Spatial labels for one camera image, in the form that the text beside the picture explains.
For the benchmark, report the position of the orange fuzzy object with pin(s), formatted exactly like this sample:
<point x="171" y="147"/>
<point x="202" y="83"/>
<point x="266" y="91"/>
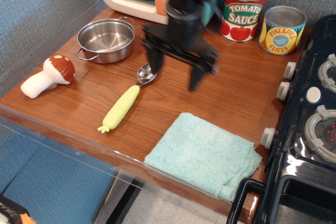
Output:
<point x="26" y="220"/>

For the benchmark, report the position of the white stove knob rear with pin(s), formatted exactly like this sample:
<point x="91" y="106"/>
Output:
<point x="289" y="70"/>

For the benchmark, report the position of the small steel pot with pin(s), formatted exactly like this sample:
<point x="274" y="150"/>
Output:
<point x="106" y="41"/>

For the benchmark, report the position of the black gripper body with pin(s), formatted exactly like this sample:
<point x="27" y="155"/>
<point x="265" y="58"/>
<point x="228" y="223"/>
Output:
<point x="197" y="52"/>

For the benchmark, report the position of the plush mushroom toy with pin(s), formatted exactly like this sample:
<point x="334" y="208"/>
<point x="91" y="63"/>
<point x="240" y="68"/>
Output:
<point x="57" y="69"/>

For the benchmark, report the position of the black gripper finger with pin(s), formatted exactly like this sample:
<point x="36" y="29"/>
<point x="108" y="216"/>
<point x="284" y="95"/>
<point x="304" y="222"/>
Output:
<point x="155" y="59"/>
<point x="196" y="76"/>

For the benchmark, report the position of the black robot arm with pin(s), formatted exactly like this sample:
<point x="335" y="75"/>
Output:
<point x="186" y="16"/>

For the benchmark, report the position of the white stove knob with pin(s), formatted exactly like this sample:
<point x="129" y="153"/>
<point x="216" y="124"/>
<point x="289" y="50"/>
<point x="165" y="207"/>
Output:
<point x="267" y="137"/>
<point x="283" y="90"/>
<point x="289" y="70"/>

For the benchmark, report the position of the black toy stove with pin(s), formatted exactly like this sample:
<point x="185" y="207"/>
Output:
<point x="300" y="171"/>

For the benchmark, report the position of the light blue cloth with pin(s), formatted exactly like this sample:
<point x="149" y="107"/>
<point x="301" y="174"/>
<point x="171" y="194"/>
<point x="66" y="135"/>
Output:
<point x="204" y="156"/>

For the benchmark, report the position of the tomato sauce can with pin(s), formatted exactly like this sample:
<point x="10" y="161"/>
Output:
<point x="240" y="19"/>

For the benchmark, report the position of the black tray corner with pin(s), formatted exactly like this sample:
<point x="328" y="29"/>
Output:
<point x="12" y="212"/>

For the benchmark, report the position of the white stove knob front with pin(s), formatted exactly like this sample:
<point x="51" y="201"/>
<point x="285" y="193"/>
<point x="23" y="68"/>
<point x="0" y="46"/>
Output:
<point x="267" y="137"/>

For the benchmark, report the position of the spoon with yellow-green handle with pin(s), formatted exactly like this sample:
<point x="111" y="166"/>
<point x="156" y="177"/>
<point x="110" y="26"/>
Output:
<point x="119" y="110"/>

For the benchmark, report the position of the pineapple slices can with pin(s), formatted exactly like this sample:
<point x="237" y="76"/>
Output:
<point x="282" y="29"/>

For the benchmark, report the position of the white stove knob middle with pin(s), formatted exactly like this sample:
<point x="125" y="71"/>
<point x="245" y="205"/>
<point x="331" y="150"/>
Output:
<point x="283" y="90"/>

